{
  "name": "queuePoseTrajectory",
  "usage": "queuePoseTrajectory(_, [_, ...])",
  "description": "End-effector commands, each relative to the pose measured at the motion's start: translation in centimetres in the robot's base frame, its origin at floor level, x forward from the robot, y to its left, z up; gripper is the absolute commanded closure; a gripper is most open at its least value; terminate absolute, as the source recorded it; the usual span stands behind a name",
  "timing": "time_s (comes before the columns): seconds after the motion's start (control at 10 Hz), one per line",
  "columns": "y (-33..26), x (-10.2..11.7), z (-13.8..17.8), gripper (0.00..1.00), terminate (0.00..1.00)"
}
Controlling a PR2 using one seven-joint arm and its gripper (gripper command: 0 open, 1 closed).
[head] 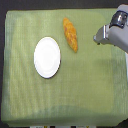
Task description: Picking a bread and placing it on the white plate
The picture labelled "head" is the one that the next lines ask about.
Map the grey robot gripper body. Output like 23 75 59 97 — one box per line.
92 4 128 54

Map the golden braided bread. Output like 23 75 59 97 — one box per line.
63 18 78 52

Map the white round plate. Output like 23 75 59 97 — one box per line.
34 37 61 79

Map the green table cloth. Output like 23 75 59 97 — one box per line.
2 9 128 125

